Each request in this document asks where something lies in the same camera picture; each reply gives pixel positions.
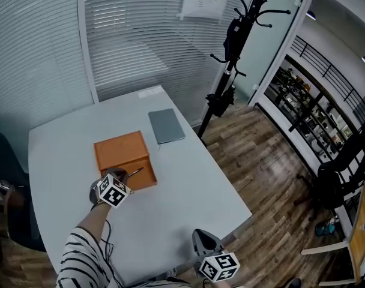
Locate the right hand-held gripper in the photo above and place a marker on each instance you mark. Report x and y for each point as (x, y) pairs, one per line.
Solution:
(220, 265)

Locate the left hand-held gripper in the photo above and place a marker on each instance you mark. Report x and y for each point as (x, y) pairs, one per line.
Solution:
(112, 192)

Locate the black marker pen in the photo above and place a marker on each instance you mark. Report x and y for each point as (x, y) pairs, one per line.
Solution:
(136, 171)

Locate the orange box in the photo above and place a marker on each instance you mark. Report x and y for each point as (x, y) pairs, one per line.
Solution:
(121, 150)

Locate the gray notebook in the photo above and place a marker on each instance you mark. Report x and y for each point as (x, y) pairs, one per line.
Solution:
(166, 126)

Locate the person's left forearm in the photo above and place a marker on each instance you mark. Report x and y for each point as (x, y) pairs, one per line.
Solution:
(94, 219)

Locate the black office chair with headrest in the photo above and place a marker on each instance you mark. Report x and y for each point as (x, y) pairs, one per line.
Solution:
(8, 175)

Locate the black mesh office chair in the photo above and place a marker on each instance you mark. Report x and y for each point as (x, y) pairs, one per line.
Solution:
(338, 172)

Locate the white label on table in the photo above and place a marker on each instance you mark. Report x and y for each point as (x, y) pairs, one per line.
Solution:
(151, 93)

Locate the person's striped shirt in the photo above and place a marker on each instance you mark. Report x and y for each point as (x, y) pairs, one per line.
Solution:
(80, 262)

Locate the teal object on floor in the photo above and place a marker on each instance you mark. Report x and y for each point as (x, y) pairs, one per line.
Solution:
(326, 227)

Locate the black coat rack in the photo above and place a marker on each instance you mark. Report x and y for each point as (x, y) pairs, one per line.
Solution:
(230, 67)

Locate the wooden side table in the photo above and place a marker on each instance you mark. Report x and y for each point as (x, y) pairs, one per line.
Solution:
(364, 238)

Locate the shelf unit with assorted items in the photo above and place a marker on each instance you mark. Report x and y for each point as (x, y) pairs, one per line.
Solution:
(311, 112)

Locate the black bag on coat rack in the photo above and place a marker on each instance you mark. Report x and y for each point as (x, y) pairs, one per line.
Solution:
(234, 39)

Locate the white paper sheet on glass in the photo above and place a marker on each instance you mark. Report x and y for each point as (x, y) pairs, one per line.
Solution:
(203, 0)

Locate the black metal railing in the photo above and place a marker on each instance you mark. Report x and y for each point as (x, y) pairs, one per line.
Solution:
(329, 67)

